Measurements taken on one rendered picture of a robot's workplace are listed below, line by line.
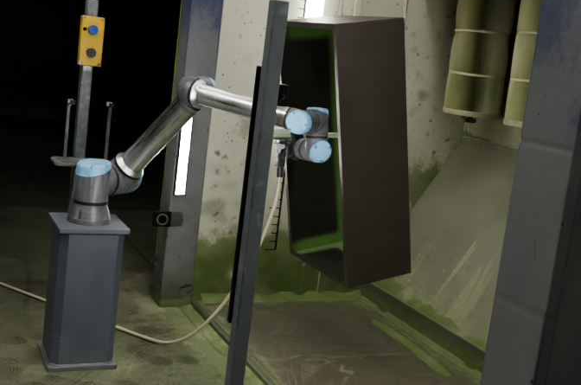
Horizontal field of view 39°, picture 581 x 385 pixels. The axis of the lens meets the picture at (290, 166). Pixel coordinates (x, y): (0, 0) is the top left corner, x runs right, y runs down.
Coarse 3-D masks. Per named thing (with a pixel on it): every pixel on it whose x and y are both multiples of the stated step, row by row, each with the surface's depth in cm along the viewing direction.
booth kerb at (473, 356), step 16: (368, 288) 499; (384, 304) 482; (400, 304) 466; (416, 320) 451; (432, 320) 438; (432, 336) 437; (448, 336) 424; (464, 352) 411; (480, 352) 401; (480, 368) 399
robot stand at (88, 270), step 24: (48, 216) 368; (72, 240) 347; (96, 240) 351; (120, 240) 357; (72, 264) 349; (96, 264) 353; (120, 264) 361; (48, 288) 366; (72, 288) 351; (96, 288) 355; (48, 312) 363; (72, 312) 353; (96, 312) 357; (48, 336) 359; (72, 336) 355; (96, 336) 359; (48, 360) 356; (72, 360) 356; (96, 360) 361
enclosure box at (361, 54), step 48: (288, 48) 403; (336, 48) 347; (384, 48) 358; (288, 96) 408; (336, 96) 354; (384, 96) 362; (336, 144) 426; (384, 144) 367; (288, 192) 415; (336, 192) 431; (384, 192) 372; (336, 240) 436; (384, 240) 376
